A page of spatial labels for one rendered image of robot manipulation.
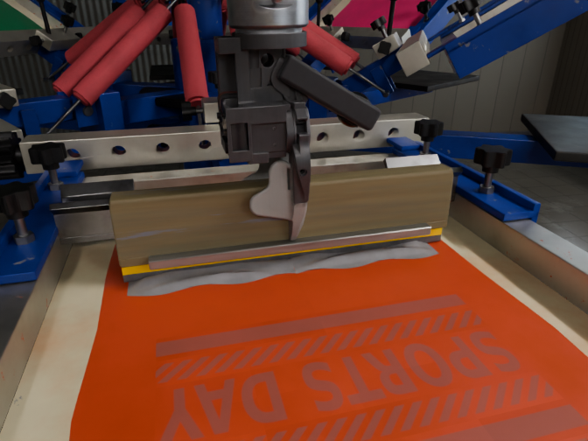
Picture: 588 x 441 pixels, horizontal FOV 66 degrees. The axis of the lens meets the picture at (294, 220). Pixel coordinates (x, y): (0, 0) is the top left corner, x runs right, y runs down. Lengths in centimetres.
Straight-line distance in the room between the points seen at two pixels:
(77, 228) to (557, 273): 52
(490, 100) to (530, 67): 48
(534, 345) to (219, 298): 30
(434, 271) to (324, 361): 20
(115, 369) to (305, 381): 16
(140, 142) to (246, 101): 35
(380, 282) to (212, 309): 18
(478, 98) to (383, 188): 449
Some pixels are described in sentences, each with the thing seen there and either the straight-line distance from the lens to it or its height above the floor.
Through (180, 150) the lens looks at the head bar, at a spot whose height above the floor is 101.
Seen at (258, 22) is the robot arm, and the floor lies 121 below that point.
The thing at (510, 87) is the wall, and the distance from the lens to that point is 516.
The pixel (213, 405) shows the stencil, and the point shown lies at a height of 95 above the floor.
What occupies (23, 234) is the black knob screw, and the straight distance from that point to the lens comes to 54.
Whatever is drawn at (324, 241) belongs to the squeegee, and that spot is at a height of 99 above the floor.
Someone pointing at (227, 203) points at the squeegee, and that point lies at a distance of 48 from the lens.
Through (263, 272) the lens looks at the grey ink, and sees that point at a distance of 51.
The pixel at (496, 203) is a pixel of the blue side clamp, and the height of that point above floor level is 100.
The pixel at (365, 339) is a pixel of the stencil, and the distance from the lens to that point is 42.
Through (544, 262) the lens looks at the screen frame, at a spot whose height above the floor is 98.
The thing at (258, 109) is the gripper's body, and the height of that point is 114.
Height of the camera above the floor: 122
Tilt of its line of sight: 25 degrees down
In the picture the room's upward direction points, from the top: straight up
